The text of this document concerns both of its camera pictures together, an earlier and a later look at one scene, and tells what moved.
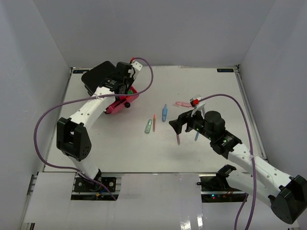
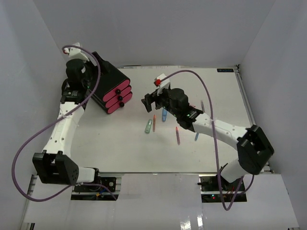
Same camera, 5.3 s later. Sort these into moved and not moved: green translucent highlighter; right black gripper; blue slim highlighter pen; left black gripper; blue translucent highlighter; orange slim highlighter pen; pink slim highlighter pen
Moved: right black gripper; left black gripper
Not moved: green translucent highlighter; orange slim highlighter pen; blue slim highlighter pen; pink slim highlighter pen; blue translucent highlighter
